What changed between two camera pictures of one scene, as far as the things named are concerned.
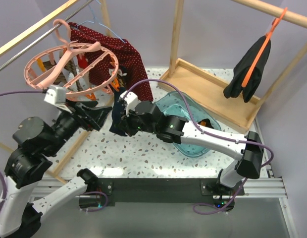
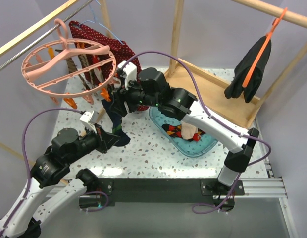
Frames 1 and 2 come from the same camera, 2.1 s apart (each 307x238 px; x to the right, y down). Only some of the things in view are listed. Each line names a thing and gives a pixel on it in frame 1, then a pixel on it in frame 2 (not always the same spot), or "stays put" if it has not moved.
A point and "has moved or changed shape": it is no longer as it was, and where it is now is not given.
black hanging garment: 234,88 stays put
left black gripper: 98,114 → 106,140
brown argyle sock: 70,71 → 84,62
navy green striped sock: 117,109 has moved or changed shape
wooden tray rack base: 235,113 stays put
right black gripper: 125,124 → 121,95
